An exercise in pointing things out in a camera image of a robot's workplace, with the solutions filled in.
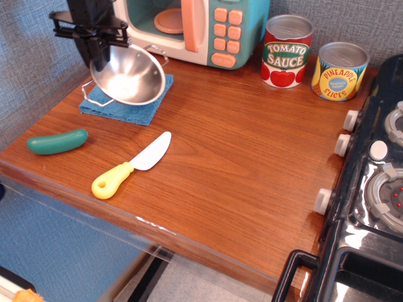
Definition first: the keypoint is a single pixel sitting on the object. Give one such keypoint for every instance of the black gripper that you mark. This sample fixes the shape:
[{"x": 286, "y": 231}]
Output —
[{"x": 109, "y": 30}]

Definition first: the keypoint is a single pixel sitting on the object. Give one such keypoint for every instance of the steel colander bowl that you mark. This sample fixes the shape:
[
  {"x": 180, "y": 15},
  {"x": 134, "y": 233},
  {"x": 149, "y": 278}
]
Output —
[{"x": 134, "y": 76}]

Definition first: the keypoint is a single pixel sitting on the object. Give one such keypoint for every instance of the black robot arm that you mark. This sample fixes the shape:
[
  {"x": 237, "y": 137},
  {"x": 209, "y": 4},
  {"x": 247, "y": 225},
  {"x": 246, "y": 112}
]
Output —
[{"x": 90, "y": 9}]

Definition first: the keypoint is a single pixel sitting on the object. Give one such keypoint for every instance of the blue towel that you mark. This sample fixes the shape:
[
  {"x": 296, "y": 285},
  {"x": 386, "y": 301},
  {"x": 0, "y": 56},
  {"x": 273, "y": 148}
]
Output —
[{"x": 140, "y": 115}]

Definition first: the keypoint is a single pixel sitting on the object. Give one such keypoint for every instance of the green toy cucumber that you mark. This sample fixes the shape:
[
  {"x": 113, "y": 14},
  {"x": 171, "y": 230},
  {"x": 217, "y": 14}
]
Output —
[{"x": 55, "y": 144}]

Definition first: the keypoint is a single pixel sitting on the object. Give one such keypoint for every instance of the toy microwave oven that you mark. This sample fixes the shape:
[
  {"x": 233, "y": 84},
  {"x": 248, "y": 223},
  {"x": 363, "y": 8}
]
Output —
[{"x": 220, "y": 34}]

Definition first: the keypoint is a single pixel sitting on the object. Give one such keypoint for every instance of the tomato sauce can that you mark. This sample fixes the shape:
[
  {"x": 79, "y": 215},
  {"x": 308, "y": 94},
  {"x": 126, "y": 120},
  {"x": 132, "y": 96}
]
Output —
[{"x": 286, "y": 48}]

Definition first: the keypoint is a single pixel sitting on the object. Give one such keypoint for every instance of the pineapple slices can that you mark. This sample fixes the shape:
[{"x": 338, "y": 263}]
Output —
[{"x": 339, "y": 71}]

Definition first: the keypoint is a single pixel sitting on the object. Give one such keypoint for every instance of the orange plush object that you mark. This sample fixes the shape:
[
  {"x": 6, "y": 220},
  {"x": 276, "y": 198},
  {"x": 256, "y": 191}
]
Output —
[{"x": 27, "y": 295}]

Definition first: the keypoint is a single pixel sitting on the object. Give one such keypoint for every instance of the black toy stove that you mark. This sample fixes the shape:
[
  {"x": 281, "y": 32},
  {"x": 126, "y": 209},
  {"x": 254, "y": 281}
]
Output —
[{"x": 360, "y": 255}]

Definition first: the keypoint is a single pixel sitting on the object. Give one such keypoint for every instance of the yellow handled toy knife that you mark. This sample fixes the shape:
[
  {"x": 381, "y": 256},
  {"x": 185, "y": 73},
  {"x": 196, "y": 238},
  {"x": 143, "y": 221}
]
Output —
[{"x": 107, "y": 184}]

